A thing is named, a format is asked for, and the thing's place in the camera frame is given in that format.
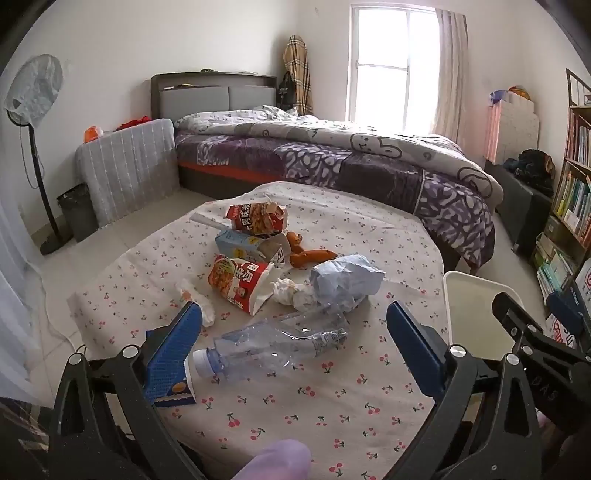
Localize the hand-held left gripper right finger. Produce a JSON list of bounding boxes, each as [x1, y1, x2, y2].
[[387, 300, 536, 480]]

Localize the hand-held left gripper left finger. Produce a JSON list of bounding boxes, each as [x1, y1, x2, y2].
[[48, 302, 204, 480]]

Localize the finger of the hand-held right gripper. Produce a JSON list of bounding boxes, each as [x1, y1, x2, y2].
[[492, 292, 591, 366]]

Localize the white blue snack packet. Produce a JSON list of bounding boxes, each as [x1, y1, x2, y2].
[[154, 357, 198, 408]]

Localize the white plastic bin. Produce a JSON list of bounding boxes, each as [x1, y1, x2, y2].
[[442, 271, 528, 354]]

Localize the white wrapper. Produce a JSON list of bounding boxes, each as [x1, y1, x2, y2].
[[174, 277, 218, 329]]

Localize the crushed clear plastic bottle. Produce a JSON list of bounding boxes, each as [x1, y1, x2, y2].
[[191, 318, 350, 385]]

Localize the red noodle cup white rim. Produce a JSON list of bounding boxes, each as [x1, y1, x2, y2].
[[208, 255, 276, 317]]

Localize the pale blue wrapper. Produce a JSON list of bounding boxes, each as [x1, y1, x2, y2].
[[308, 254, 387, 311]]

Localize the white tissue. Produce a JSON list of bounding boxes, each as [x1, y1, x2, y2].
[[270, 277, 320, 311]]

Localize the white paper strip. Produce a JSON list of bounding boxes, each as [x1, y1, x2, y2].
[[189, 213, 232, 232]]

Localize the person's left hand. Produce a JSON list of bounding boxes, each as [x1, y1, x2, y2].
[[239, 438, 312, 480]]

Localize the wooden bookshelf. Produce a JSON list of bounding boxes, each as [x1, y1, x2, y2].
[[533, 68, 591, 308]]

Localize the black cabinet with clothes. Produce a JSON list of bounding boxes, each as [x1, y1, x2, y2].
[[484, 159, 556, 256]]

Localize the opened pale blue carton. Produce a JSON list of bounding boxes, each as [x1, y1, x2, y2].
[[215, 229, 291, 267]]

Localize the rows of shelved books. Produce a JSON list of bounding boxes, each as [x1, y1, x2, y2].
[[536, 108, 591, 301]]

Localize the orange sausage wrapper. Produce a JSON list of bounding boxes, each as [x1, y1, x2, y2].
[[289, 248, 339, 269]]

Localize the pile of dark clothes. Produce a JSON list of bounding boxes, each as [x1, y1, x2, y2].
[[502, 148, 558, 197]]

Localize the white sheer net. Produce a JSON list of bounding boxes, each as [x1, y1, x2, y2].
[[0, 198, 48, 408]]

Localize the black waste bin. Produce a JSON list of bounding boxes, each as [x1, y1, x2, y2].
[[56, 183, 99, 244]]

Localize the white cabinet with pink cloth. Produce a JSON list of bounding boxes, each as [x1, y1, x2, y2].
[[484, 88, 541, 165]]

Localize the grey quilted cover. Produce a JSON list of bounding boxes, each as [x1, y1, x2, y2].
[[75, 117, 181, 228]]

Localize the purple patterned blanket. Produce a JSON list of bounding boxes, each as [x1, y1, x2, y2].
[[174, 130, 497, 273]]

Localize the grey cartoon print duvet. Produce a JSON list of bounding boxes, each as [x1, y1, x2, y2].
[[173, 104, 505, 214]]

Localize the grey padded bed headboard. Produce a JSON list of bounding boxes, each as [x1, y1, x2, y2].
[[150, 72, 279, 124]]

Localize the pale curtain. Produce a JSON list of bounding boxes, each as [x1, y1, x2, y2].
[[431, 7, 470, 145]]

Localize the window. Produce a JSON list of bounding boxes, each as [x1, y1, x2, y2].
[[345, 4, 440, 136]]

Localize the black hanging bag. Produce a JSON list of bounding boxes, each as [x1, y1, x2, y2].
[[276, 71, 297, 110]]

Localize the covered standing fan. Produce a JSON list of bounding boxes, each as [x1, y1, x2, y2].
[[4, 54, 71, 256]]

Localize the plaid coat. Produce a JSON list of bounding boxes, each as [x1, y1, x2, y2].
[[282, 35, 315, 117]]

